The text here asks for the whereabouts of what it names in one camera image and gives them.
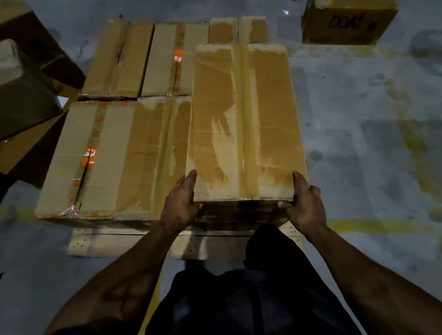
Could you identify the person's right hand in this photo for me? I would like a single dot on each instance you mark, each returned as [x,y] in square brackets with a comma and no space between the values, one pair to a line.
[307,212]

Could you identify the person's right forearm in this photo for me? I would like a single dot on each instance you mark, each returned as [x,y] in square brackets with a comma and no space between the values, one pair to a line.
[382,286]

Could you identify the flat cardboard sheet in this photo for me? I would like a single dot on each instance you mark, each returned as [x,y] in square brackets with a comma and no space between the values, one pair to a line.
[30,149]

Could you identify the cardboard box with black writing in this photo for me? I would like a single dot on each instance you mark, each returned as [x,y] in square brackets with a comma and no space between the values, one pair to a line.
[347,13]

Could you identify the person's left thumb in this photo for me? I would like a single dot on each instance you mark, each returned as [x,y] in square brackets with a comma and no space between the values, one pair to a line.
[191,180]

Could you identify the narrow cardboard box orange tape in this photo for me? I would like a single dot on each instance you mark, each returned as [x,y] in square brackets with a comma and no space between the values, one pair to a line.
[170,60]

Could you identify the small cardboard box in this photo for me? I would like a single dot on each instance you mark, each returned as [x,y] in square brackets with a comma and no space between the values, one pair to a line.
[253,29]
[222,30]

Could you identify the long taped cardboard box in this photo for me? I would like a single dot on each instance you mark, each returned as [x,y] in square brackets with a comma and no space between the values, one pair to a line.
[238,120]

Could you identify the cardboard box with torn seam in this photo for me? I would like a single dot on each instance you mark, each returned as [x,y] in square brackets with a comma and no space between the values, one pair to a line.
[118,60]

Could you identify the person's right thumb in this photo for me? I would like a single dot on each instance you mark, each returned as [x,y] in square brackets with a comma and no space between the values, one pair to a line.
[299,184]

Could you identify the wooden pallet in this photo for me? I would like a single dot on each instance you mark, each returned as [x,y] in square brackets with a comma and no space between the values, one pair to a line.
[132,240]

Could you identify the person's left hand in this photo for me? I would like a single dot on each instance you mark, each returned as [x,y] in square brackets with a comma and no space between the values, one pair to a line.
[177,209]

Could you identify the large cardboard box orange tape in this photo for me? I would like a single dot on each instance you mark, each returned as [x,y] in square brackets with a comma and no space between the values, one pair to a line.
[119,156]

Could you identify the person's dark trousers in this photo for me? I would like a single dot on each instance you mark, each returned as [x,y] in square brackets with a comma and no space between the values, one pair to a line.
[244,312]

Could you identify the person's left forearm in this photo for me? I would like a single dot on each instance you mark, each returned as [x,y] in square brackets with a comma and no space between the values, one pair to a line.
[114,282]

